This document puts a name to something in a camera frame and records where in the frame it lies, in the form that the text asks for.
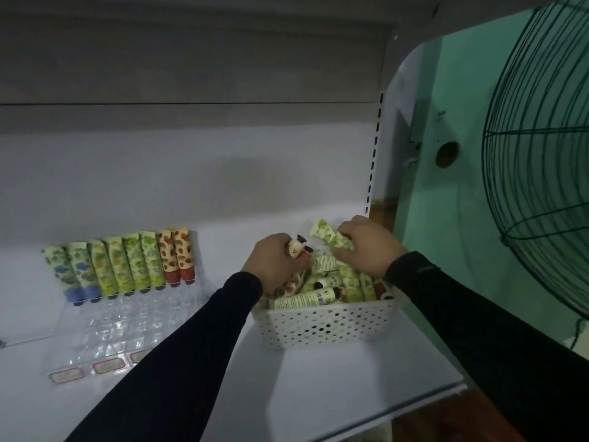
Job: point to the white perforated basket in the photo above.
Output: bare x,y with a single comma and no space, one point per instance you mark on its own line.
322,324

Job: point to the tube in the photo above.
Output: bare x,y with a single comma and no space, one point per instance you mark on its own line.
324,232

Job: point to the clear acrylic display rack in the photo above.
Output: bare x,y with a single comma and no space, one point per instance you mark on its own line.
119,326

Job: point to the person's right forearm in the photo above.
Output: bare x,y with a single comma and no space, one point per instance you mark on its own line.
483,340

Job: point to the person's left hand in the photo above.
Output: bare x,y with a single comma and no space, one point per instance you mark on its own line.
271,262

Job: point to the white store shelf unit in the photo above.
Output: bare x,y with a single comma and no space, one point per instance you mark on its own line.
184,179

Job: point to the row of cream tubes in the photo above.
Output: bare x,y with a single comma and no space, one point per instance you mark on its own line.
115,262

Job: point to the person's right hand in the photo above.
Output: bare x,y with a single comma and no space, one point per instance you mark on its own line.
372,246

